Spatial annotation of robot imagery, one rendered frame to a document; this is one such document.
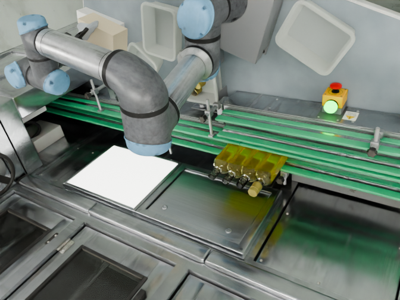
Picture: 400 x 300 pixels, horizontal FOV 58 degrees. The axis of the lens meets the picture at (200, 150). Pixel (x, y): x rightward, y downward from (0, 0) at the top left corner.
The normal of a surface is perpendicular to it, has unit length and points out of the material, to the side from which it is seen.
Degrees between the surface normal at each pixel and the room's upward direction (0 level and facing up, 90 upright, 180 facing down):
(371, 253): 90
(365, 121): 90
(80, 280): 90
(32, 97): 90
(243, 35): 0
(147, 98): 56
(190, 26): 7
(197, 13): 7
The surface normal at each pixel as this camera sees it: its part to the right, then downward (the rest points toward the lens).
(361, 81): -0.52, 0.54
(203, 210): -0.13, -0.82
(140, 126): -0.07, 0.64
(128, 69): 0.00, -0.24
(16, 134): 0.84, 0.22
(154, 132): 0.43, 0.58
